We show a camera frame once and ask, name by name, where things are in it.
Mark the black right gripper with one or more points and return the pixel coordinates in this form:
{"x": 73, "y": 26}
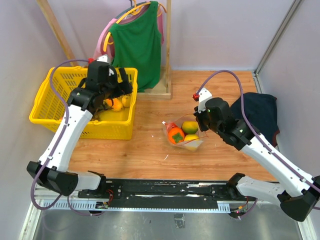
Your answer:
{"x": 198, "y": 117}

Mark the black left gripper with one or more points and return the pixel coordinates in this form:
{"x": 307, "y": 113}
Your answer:
{"x": 123, "y": 88}

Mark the yellow orange round fruit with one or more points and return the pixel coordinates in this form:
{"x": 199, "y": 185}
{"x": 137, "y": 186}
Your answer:
{"x": 126, "y": 101}

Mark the orange bell pepper toy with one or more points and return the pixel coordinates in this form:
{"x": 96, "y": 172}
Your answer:
{"x": 115, "y": 104}

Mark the green yellow mango toy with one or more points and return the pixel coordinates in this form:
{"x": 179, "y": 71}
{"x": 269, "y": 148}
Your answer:
{"x": 190, "y": 127}

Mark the yellow lemon toy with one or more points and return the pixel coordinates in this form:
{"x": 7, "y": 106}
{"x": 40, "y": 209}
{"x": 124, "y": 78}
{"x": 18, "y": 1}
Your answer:
{"x": 192, "y": 142}

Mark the clear orange zip bag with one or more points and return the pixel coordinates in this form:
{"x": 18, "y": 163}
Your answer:
{"x": 184, "y": 132}

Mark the orange persimmon toy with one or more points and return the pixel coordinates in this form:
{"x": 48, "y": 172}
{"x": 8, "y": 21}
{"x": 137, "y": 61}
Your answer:
{"x": 176, "y": 135}

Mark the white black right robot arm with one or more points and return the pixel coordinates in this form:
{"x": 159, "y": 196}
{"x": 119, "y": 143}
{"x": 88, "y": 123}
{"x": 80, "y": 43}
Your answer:
{"x": 296, "y": 192}

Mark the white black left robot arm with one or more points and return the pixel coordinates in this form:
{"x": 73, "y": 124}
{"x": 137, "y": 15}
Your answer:
{"x": 51, "y": 170}

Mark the green tank top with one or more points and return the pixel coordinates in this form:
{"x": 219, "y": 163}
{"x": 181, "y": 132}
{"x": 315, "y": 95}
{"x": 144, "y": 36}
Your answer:
{"x": 137, "y": 44}

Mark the wooden clothes rack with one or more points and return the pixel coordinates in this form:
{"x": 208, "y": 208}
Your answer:
{"x": 162, "y": 91}

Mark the dark navy cloth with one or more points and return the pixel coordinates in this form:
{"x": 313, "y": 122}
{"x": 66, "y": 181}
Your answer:
{"x": 262, "y": 113}

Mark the pink shirt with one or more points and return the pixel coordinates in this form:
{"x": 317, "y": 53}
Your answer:
{"x": 110, "y": 51}

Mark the yellow clothes hanger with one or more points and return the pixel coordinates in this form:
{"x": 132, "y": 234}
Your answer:
{"x": 134, "y": 9}

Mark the yellow plastic basket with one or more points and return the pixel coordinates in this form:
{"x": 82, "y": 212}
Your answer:
{"x": 48, "y": 109}

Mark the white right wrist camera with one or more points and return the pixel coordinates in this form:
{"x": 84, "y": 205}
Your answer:
{"x": 202, "y": 97}

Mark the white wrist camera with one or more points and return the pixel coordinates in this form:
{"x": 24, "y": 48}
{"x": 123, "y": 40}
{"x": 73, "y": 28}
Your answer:
{"x": 202, "y": 97}
{"x": 103, "y": 58}

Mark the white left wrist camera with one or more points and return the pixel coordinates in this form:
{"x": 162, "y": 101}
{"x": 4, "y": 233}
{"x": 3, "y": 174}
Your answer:
{"x": 103, "y": 58}

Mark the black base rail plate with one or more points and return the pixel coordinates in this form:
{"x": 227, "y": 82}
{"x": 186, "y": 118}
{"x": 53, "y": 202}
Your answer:
{"x": 164, "y": 194}

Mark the aluminium frame post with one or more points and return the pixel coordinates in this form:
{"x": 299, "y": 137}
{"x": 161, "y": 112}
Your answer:
{"x": 294, "y": 7}

